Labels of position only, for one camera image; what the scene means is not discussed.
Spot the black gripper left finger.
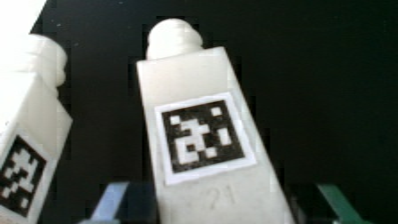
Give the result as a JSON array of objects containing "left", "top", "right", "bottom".
[{"left": 78, "top": 182, "right": 158, "bottom": 224}]

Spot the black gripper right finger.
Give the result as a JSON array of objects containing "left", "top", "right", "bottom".
[{"left": 286, "top": 183, "right": 373, "bottom": 224}]

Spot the white table leg with tag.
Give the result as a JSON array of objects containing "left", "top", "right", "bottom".
[{"left": 137, "top": 19, "right": 295, "bottom": 224}]

